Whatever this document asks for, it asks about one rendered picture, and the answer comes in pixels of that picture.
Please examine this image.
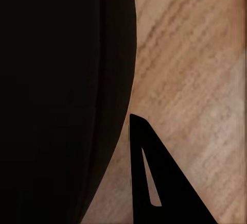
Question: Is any cauldron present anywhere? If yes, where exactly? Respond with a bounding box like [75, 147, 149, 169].
[0, 0, 137, 224]

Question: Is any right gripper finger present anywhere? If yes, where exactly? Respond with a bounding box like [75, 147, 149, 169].
[130, 113, 218, 224]

